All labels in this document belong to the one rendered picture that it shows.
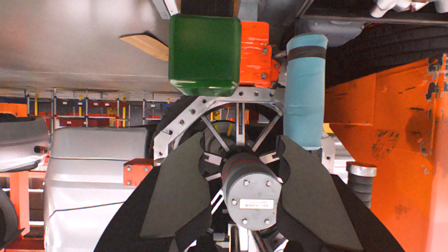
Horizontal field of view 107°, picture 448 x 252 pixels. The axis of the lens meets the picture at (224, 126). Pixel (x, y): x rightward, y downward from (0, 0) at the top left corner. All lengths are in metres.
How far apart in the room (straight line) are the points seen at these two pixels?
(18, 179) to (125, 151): 3.96
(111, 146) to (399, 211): 1.10
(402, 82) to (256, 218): 0.50
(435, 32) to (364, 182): 0.71
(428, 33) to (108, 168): 1.43
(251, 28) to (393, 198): 0.60
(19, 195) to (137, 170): 4.44
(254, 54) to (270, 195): 0.37
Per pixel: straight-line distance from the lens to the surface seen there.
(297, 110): 0.41
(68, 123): 5.97
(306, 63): 0.43
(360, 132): 0.74
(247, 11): 0.77
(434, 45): 0.97
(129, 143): 0.97
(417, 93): 0.60
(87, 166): 1.10
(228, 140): 0.92
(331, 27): 0.66
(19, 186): 4.91
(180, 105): 0.59
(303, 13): 0.22
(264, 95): 0.51
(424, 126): 0.58
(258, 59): 0.52
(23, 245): 4.95
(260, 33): 0.55
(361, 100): 0.72
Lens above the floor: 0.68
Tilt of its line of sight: 2 degrees up
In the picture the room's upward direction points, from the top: 178 degrees counter-clockwise
